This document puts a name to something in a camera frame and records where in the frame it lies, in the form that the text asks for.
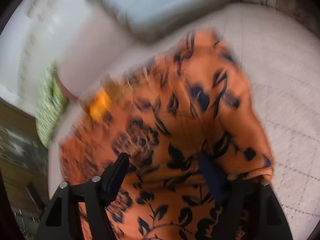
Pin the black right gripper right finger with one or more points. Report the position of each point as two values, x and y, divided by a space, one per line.
257 202

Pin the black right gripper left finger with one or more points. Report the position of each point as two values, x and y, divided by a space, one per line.
61 219

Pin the orange black floral garment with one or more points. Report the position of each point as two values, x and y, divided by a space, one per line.
191 99

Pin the dark wooden glass cabinet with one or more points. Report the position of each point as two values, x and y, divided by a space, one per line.
24 170

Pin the green checkered cushion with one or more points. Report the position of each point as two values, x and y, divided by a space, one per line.
50 106

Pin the pink quilted bolster pillow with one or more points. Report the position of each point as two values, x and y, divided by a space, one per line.
97 43

